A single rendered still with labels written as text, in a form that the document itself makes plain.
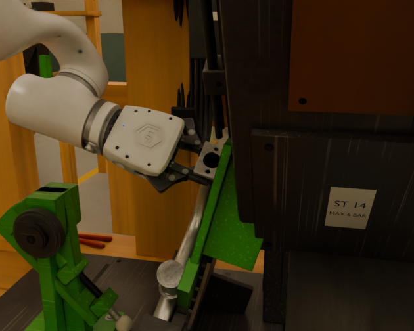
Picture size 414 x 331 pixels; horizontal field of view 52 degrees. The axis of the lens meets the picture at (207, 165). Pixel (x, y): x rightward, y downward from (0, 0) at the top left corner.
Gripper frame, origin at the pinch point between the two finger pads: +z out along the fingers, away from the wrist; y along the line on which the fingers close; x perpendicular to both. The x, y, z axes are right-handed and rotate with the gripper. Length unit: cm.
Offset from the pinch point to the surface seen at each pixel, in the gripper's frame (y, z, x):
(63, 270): -20.9, -15.3, 9.0
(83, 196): 66, -114, 298
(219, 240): -11.6, 5.5, -4.7
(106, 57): 587, -424, 871
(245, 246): -11.3, 8.9, -5.2
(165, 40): 26.8, -17.7, 9.0
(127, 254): -9.2, -13.6, 45.1
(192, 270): -16.2, 3.5, -2.9
